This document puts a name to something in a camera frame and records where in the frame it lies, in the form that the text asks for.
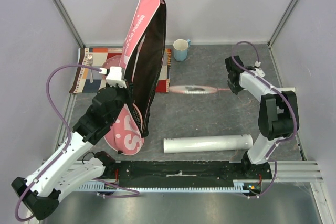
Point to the light blue mug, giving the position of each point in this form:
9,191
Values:
180,49

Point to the white slotted cable duct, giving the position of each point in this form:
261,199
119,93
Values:
100,187

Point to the aluminium frame rail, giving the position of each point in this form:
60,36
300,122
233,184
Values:
68,21

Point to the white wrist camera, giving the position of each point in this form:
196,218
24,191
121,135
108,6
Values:
115,77
257,69

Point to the pink racket bag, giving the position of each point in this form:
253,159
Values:
149,19

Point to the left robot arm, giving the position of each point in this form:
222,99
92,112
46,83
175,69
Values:
43,190

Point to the pink badminton racket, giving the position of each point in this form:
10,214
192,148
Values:
195,89
138,81

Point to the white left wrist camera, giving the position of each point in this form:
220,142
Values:
115,77

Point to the pink dotted plate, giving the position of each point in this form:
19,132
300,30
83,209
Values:
112,62

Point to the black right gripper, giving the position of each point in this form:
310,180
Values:
230,64

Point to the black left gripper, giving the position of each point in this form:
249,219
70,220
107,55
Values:
127,92

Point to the white shuttlecock tube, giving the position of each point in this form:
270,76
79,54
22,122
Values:
207,143

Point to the colourful patchwork placemat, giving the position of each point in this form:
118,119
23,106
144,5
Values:
87,82

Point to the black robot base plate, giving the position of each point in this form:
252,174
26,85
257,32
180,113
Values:
184,173

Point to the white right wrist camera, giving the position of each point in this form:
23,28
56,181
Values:
257,69

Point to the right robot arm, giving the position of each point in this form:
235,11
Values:
278,119

